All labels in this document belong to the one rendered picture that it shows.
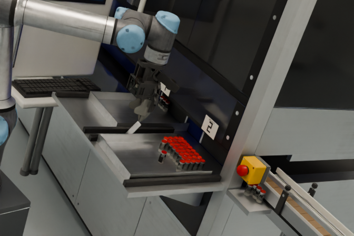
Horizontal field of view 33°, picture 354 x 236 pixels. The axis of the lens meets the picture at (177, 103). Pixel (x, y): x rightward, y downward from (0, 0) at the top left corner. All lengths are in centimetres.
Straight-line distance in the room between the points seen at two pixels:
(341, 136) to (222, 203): 57
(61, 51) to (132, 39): 115
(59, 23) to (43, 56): 107
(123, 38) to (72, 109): 78
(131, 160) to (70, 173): 115
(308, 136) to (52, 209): 157
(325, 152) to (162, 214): 70
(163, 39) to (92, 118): 65
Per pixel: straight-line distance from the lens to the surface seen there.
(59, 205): 334
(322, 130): 231
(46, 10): 165
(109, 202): 286
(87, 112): 235
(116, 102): 250
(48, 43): 270
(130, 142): 222
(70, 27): 165
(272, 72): 198
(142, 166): 209
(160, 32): 177
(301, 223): 205
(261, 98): 201
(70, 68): 282
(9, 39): 184
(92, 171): 300
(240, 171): 203
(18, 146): 378
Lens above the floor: 189
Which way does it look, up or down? 22 degrees down
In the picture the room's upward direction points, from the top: 19 degrees clockwise
